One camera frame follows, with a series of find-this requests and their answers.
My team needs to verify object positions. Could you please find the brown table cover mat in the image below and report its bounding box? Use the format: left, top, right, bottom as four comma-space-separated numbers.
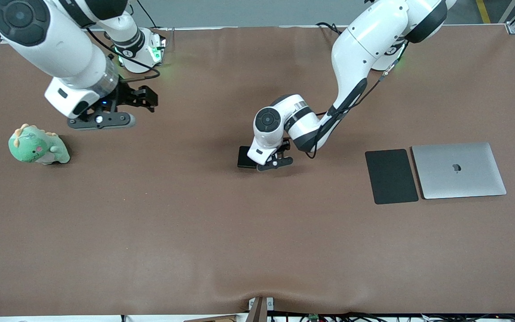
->
0, 25, 515, 318

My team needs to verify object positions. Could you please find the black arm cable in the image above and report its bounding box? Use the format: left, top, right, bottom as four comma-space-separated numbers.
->
306, 40, 399, 160
85, 27, 160, 85

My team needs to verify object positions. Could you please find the silver closed laptop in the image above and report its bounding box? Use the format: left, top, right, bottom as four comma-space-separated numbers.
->
411, 142, 507, 200

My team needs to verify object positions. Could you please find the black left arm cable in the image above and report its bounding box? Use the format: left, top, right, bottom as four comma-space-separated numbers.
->
306, 40, 399, 160

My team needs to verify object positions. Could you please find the black smartphone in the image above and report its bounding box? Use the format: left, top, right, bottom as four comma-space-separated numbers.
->
237, 146, 258, 169

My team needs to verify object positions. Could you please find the black right base cable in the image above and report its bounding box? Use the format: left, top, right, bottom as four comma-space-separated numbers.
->
137, 0, 160, 30

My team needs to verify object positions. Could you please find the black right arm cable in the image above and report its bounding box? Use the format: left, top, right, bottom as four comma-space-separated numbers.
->
85, 27, 160, 85

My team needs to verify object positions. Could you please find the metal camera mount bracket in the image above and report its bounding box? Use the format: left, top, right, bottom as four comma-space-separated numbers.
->
248, 297, 274, 322

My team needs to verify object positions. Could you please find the black mouse pad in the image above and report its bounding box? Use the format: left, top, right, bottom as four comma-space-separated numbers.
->
365, 149, 419, 205

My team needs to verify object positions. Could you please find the black left base cable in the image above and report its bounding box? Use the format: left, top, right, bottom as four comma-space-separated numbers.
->
316, 22, 343, 36

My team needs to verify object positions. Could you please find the green dinosaur plush toy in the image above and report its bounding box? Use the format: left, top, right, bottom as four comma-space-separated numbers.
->
8, 123, 71, 165

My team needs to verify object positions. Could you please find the black base cable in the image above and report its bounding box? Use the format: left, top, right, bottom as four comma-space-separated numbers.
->
316, 22, 343, 36
137, 0, 160, 30

